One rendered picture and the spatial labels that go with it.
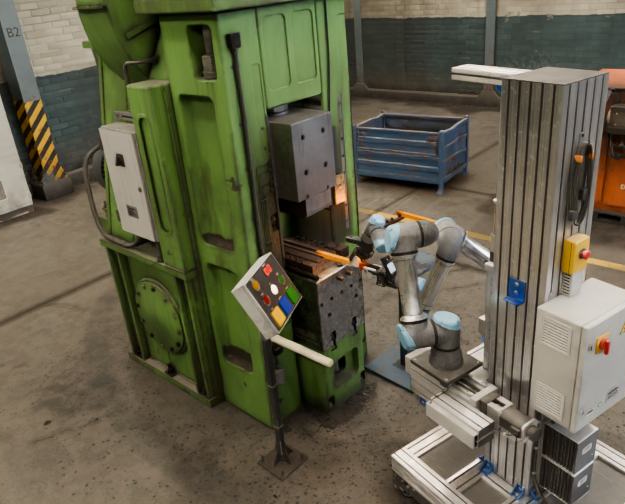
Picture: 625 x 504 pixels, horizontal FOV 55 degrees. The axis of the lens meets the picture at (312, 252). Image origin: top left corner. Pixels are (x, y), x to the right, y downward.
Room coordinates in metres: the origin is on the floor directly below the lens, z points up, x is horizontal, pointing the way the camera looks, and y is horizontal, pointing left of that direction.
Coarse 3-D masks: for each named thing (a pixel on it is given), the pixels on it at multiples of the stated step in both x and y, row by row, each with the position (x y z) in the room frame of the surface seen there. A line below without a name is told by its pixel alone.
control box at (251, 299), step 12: (264, 264) 2.55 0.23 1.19; (276, 264) 2.63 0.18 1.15; (252, 276) 2.43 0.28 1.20; (264, 276) 2.49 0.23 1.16; (276, 276) 2.56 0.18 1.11; (240, 288) 2.35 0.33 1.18; (252, 288) 2.37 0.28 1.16; (264, 288) 2.43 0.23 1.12; (240, 300) 2.35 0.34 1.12; (252, 300) 2.33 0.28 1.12; (276, 300) 2.44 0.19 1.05; (252, 312) 2.33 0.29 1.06; (264, 312) 2.32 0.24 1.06; (264, 324) 2.32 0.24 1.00; (276, 324) 2.32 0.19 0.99; (264, 336) 2.32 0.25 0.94
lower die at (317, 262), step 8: (288, 240) 3.25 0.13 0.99; (296, 240) 3.23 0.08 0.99; (288, 248) 3.14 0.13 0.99; (296, 248) 3.11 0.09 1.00; (312, 248) 3.08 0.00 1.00; (320, 248) 3.09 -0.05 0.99; (288, 256) 3.05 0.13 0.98; (304, 256) 3.01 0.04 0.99; (312, 256) 3.00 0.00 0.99; (320, 256) 2.98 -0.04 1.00; (288, 264) 3.02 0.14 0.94; (304, 264) 2.93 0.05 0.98; (312, 264) 2.92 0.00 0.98; (320, 264) 2.94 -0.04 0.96; (328, 264) 2.99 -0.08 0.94; (312, 272) 2.89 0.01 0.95; (320, 272) 2.94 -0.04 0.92
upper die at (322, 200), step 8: (328, 192) 3.02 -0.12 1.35; (280, 200) 3.02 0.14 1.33; (288, 200) 2.98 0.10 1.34; (304, 200) 2.90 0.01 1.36; (312, 200) 2.93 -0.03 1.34; (320, 200) 2.97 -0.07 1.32; (328, 200) 3.02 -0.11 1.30; (280, 208) 3.03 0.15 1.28; (288, 208) 2.99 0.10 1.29; (296, 208) 2.94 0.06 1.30; (304, 208) 2.90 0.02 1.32; (312, 208) 2.93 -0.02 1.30; (320, 208) 2.97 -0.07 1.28
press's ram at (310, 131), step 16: (288, 112) 3.14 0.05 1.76; (304, 112) 3.10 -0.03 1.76; (320, 112) 3.06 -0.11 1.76; (272, 128) 2.95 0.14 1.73; (288, 128) 2.87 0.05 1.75; (304, 128) 2.92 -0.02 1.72; (320, 128) 3.01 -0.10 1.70; (272, 144) 2.96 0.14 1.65; (288, 144) 2.88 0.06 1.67; (304, 144) 2.92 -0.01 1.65; (320, 144) 3.00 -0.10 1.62; (288, 160) 2.89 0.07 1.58; (304, 160) 2.91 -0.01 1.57; (320, 160) 2.99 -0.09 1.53; (288, 176) 2.90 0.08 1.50; (304, 176) 2.90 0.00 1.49; (320, 176) 2.99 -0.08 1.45; (288, 192) 2.90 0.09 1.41; (304, 192) 2.89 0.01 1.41; (320, 192) 2.98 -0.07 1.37
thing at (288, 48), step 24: (312, 0) 3.23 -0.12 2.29; (264, 24) 2.99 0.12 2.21; (288, 24) 3.09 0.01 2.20; (312, 24) 3.22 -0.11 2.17; (264, 48) 2.98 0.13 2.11; (288, 48) 3.08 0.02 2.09; (312, 48) 3.22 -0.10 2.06; (264, 72) 2.96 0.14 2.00; (288, 72) 3.08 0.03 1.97; (312, 72) 3.21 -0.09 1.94; (288, 96) 3.06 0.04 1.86
